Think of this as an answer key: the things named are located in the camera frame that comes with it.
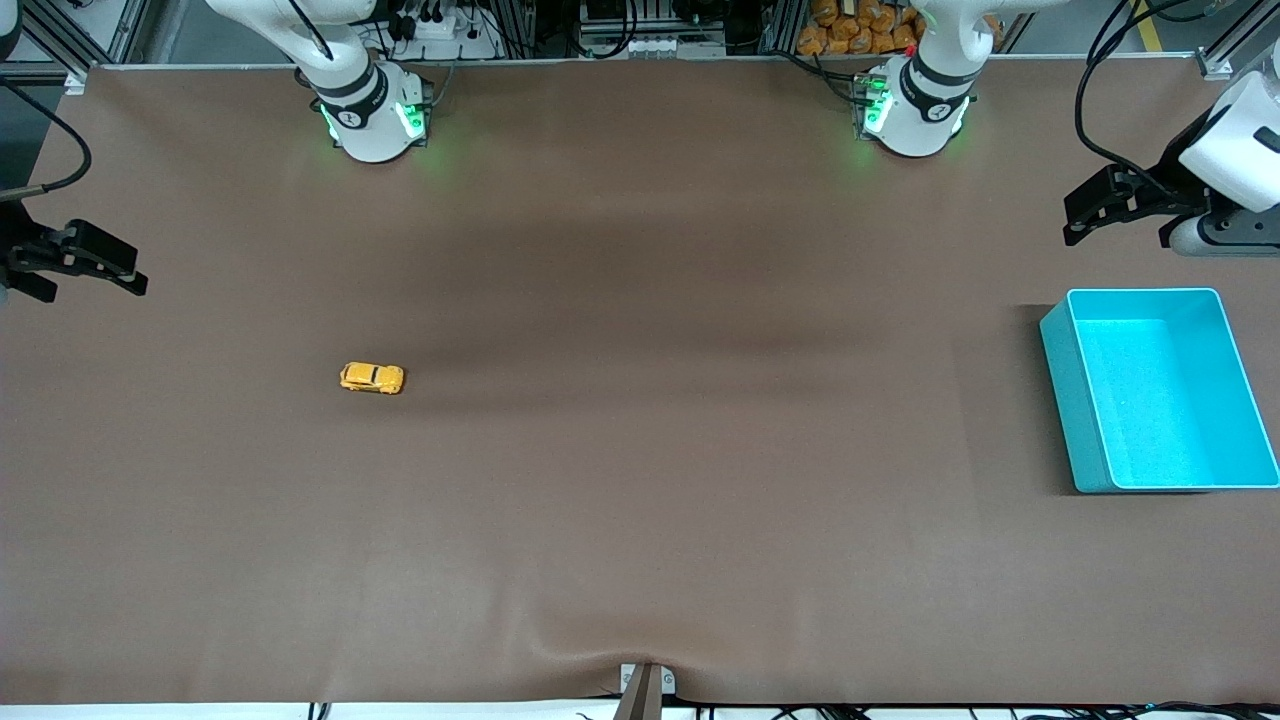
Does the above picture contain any yellow beetle toy car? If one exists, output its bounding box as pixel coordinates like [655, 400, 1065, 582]
[339, 361, 406, 396]

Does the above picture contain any teal plastic bin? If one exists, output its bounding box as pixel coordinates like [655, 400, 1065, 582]
[1038, 287, 1280, 495]

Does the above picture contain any white power strip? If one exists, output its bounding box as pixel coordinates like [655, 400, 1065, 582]
[395, 8, 501, 61]

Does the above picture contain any brown table mat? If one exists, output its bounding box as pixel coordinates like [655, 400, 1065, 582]
[0, 58, 1280, 707]

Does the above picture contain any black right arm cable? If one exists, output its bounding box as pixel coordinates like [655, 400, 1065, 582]
[0, 78, 93, 197]

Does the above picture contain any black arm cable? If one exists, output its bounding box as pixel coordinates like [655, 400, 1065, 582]
[0, 78, 93, 197]
[1075, 0, 1216, 196]

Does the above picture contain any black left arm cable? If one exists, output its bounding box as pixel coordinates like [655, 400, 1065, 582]
[1075, 0, 1216, 196]

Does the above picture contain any aluminium frame post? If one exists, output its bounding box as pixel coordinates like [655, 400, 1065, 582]
[20, 0, 151, 93]
[1195, 0, 1280, 81]

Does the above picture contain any metal clamp bracket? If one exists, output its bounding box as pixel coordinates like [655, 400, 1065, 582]
[612, 663, 678, 720]

